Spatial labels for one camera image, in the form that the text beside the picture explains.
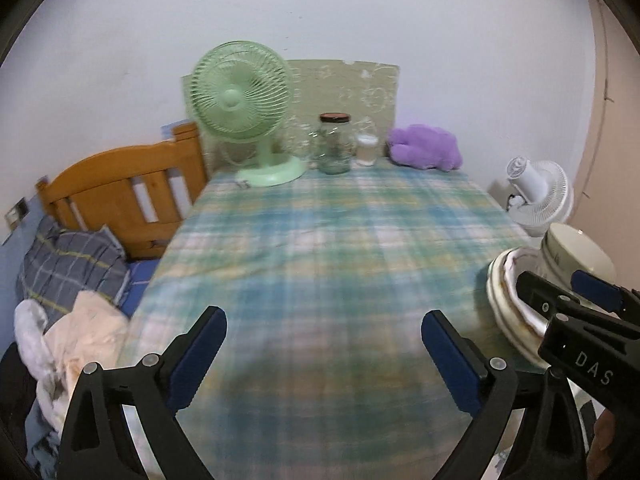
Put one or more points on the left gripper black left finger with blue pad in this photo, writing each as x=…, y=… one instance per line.
x=97, y=443

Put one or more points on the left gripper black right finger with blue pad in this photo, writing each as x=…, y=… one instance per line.
x=483, y=388

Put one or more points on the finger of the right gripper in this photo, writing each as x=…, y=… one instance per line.
x=620, y=300
x=547, y=299

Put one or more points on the yellow flower ceramic plate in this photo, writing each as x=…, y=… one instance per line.
x=522, y=326

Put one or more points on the floral bowl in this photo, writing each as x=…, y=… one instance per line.
x=565, y=250

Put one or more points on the red pattern white plate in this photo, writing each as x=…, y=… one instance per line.
x=517, y=269

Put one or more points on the white floor fan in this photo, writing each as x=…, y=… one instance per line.
x=542, y=194

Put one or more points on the pile of light clothes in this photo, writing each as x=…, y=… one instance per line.
x=55, y=355

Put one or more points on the plaid blue green tablecloth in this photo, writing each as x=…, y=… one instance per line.
x=325, y=281

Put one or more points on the dark plaid pillow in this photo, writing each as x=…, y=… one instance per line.
x=62, y=262

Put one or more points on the purple plush toy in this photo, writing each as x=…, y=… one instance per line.
x=424, y=147

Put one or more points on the white cotton swab container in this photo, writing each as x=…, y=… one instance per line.
x=366, y=149

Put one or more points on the wooden headboard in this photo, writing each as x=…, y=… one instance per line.
x=128, y=190

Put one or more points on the glass jar red lid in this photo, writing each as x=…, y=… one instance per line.
x=334, y=148

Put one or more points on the green desk fan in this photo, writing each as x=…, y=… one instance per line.
x=240, y=92

